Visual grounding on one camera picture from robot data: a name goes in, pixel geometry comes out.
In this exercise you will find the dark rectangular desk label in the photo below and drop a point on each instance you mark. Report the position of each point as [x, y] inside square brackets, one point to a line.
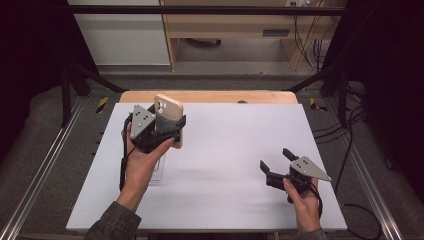
[276, 32]

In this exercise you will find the person's left hand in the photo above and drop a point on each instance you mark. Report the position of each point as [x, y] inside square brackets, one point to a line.
[143, 170]

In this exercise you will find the clear plastic container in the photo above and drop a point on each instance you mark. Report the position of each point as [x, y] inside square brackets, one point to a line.
[159, 173]

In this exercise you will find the beige phone case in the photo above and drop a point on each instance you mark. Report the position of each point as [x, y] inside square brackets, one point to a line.
[170, 103]

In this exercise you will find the yellow black tape marker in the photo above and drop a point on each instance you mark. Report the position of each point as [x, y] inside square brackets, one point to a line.
[102, 104]
[315, 105]

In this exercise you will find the black curtain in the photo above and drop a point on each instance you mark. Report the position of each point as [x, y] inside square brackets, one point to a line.
[383, 66]
[30, 50]

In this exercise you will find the white power strip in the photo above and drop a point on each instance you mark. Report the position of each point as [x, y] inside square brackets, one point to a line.
[300, 2]

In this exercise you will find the black metal stand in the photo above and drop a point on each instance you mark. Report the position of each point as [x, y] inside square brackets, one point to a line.
[342, 96]
[65, 96]

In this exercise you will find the aluminium floor rail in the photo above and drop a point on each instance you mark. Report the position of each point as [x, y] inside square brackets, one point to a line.
[33, 186]
[373, 186]

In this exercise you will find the black horizontal frame bar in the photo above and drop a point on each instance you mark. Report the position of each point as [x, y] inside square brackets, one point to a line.
[200, 10]

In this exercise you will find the person's right hand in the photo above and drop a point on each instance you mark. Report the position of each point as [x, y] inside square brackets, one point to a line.
[306, 210]

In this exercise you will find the light wooden table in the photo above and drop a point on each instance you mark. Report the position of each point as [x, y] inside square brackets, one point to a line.
[206, 96]

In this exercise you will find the light wooden desk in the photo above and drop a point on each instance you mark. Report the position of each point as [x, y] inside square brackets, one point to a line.
[216, 21]

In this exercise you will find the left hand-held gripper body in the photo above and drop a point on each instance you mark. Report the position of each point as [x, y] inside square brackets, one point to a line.
[141, 121]

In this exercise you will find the white table sheet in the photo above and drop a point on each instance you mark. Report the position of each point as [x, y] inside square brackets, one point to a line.
[216, 150]

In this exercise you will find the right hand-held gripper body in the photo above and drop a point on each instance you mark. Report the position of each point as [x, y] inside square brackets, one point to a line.
[300, 173]

